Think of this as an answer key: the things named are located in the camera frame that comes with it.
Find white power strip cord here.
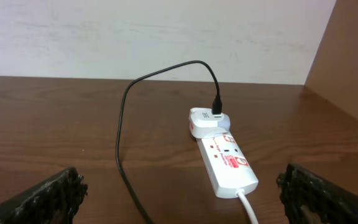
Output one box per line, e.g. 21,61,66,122
236,190,260,224

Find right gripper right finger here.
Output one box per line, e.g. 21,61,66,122
276,164,358,224

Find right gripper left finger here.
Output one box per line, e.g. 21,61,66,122
0,167,88,224

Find white USB charger plug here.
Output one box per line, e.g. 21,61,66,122
189,108,231,139

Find white power strip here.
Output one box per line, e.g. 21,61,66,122
196,133,259,198

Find black USB charging cable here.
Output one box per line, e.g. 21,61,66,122
114,60,223,224

